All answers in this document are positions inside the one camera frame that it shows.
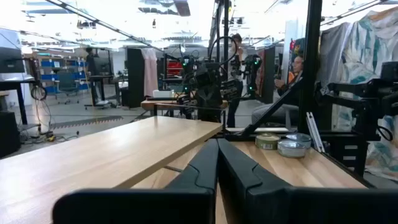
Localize black partition panel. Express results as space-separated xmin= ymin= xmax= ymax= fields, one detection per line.
xmin=126 ymin=47 xmax=146 ymax=109

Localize silver tuna can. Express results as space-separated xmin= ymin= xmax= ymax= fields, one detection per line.
xmin=285 ymin=133 xmax=312 ymax=149
xmin=277 ymin=139 xmax=307 ymax=159

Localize teal white patterned cloth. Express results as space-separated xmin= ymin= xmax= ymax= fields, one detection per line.
xmin=334 ymin=6 xmax=398 ymax=183

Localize office chair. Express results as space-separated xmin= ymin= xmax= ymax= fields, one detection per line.
xmin=57 ymin=72 xmax=80 ymax=105

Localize black floor box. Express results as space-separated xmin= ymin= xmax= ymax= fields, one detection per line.
xmin=0 ymin=111 xmax=22 ymax=158

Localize grey sawtooth floor mat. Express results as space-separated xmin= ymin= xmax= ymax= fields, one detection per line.
xmin=51 ymin=115 xmax=124 ymax=130

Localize grey hanging cloth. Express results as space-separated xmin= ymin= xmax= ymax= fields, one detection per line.
xmin=318 ymin=21 xmax=354 ymax=91

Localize silver aluminium profile bar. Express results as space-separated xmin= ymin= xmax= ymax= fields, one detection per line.
xmin=305 ymin=111 xmax=326 ymax=154

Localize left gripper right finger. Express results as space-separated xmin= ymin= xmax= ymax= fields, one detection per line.
xmin=217 ymin=138 xmax=398 ymax=224

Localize blue storage bins rack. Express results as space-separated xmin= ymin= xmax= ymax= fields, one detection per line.
xmin=40 ymin=58 xmax=90 ymax=94

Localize coiled black cable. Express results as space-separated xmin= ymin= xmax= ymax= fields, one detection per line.
xmin=30 ymin=84 xmax=47 ymax=101

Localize gold can green label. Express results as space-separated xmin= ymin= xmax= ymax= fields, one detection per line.
xmin=255 ymin=133 xmax=280 ymax=151

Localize red storage bins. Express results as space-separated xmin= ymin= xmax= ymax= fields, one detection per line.
xmin=167 ymin=60 xmax=184 ymax=77

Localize black cabinet silver labels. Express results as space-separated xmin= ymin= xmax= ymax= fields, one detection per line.
xmin=323 ymin=136 xmax=368 ymax=178

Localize black standing desk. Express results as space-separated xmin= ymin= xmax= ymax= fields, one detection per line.
xmin=88 ymin=74 xmax=121 ymax=108

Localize black aluminium rig frame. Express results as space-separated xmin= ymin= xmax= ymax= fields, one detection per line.
xmin=223 ymin=0 xmax=324 ymax=141

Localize black desk with box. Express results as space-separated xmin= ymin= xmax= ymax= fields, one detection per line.
xmin=0 ymin=46 xmax=41 ymax=125

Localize pale pink hanging cloth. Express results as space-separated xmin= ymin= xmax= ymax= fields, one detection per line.
xmin=141 ymin=48 xmax=159 ymax=97

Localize person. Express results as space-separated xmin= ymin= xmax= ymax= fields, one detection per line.
xmin=251 ymin=55 xmax=307 ymax=125
xmin=226 ymin=33 xmax=247 ymax=128
xmin=84 ymin=46 xmax=101 ymax=105

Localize white box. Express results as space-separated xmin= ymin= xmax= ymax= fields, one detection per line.
xmin=152 ymin=89 xmax=175 ymax=99

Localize wooden background table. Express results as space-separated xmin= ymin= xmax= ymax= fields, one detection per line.
xmin=141 ymin=98 xmax=229 ymax=118

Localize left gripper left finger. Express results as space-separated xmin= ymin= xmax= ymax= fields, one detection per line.
xmin=52 ymin=138 xmax=220 ymax=224

